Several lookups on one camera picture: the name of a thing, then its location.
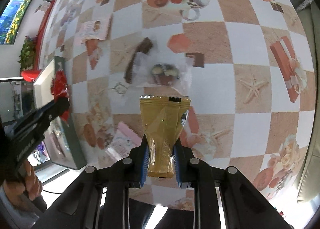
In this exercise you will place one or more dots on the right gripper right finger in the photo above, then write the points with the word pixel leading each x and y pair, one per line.
pixel 179 164

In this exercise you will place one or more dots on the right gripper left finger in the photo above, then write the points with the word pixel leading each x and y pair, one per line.
pixel 144 159

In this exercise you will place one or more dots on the pink cranberry snack packet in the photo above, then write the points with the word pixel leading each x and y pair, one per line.
pixel 123 141

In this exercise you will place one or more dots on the gold snack packet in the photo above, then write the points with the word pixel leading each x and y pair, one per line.
pixel 163 118

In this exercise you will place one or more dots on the clear chocolate snack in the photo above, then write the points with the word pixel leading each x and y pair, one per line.
pixel 176 75

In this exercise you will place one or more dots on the person's left hand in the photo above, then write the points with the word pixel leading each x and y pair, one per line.
pixel 31 184

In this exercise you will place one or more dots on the white tray green rim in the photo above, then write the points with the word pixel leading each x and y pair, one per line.
pixel 60 139

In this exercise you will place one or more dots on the red plastic stool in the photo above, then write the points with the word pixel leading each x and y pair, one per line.
pixel 30 75

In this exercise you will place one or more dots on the potted green plant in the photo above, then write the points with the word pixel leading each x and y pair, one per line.
pixel 27 53

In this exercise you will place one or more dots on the brown chocolate bar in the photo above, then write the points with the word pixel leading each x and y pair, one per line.
pixel 141 50

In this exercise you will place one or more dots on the checkered tablecloth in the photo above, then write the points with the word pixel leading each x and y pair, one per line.
pixel 245 65

